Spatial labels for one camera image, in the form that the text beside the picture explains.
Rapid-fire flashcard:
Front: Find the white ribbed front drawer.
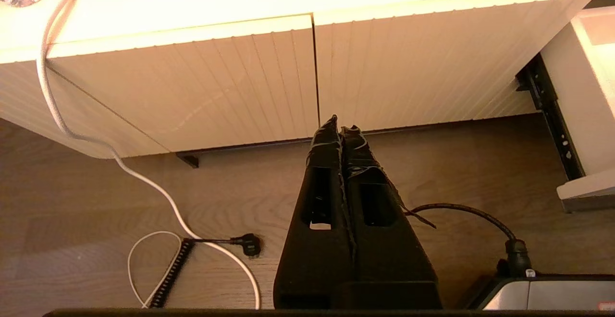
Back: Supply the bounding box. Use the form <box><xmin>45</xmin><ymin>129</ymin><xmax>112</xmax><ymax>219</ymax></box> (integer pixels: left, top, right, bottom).
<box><xmin>541</xmin><ymin>5</ymin><xmax>615</xmax><ymax>213</ymax></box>

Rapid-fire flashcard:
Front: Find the thin white cable loop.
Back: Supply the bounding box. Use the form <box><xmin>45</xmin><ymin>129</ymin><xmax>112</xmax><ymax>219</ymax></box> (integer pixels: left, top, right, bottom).
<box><xmin>127</xmin><ymin>231</ymin><xmax>184</xmax><ymax>308</ymax></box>

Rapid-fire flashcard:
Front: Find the thick white power cable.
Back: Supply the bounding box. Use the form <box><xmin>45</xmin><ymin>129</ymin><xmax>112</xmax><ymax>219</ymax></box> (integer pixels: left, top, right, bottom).
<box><xmin>37</xmin><ymin>0</ymin><xmax>261</xmax><ymax>310</ymax></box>

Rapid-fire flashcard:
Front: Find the ribbed white cabinet front panel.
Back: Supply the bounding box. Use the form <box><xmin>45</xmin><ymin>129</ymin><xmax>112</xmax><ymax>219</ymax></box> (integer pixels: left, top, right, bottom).
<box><xmin>0</xmin><ymin>14</ymin><xmax>320</xmax><ymax>160</ymax></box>
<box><xmin>313</xmin><ymin>0</ymin><xmax>599</xmax><ymax>133</ymax></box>

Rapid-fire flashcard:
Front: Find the black cable loop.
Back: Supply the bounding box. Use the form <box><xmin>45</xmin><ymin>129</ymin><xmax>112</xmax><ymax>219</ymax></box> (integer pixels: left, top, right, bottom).
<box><xmin>406</xmin><ymin>203</ymin><xmax>533</xmax><ymax>278</ymax></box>

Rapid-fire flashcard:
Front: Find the black drawer slide rail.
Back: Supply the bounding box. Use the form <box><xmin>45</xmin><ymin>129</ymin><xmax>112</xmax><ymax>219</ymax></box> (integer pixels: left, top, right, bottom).
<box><xmin>515</xmin><ymin>53</ymin><xmax>586</xmax><ymax>182</ymax></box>

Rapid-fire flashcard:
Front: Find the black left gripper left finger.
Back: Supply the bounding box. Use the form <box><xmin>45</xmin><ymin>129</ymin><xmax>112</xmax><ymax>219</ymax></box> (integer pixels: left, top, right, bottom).
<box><xmin>273</xmin><ymin>114</ymin><xmax>355</xmax><ymax>309</ymax></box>

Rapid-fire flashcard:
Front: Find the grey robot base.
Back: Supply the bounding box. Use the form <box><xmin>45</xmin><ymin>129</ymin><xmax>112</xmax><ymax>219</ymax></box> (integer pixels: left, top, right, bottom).
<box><xmin>465</xmin><ymin>273</ymin><xmax>615</xmax><ymax>311</ymax></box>

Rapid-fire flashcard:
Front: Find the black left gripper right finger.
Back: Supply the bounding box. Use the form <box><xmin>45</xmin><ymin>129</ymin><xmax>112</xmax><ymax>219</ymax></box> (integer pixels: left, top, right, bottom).
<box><xmin>341</xmin><ymin>125</ymin><xmax>443</xmax><ymax>309</ymax></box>

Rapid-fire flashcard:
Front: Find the black power plug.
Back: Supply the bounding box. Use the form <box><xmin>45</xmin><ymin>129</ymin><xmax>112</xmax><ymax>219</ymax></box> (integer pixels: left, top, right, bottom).
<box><xmin>192</xmin><ymin>233</ymin><xmax>263</xmax><ymax>259</ymax></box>

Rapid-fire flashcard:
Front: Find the black coiled cable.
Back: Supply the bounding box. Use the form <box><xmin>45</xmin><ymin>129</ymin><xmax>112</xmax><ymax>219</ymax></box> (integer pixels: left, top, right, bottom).
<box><xmin>148</xmin><ymin>238</ymin><xmax>196</xmax><ymax>308</ymax></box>

